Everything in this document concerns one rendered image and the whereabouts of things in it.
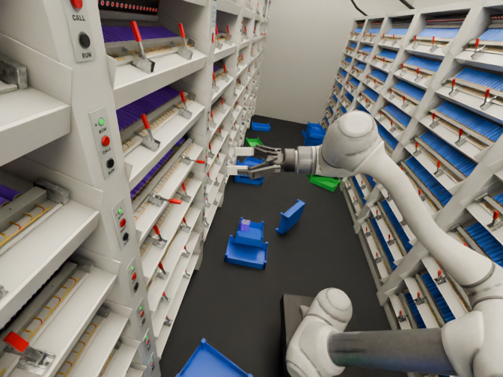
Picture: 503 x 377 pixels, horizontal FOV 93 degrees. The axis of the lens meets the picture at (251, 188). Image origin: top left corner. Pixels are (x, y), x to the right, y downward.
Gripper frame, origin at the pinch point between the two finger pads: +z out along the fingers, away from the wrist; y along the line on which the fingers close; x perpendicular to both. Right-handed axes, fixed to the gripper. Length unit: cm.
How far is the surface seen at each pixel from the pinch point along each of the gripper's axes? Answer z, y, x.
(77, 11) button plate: 10, -35, 39
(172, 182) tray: 22.4, -2.5, -7.7
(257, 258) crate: 1, 50, -108
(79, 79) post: 12, -37, 31
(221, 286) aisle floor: 22, 22, -104
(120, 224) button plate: 17.8, -35.9, 3.0
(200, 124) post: 20.3, 30.3, 2.2
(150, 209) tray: 23.0, -17.7, -7.3
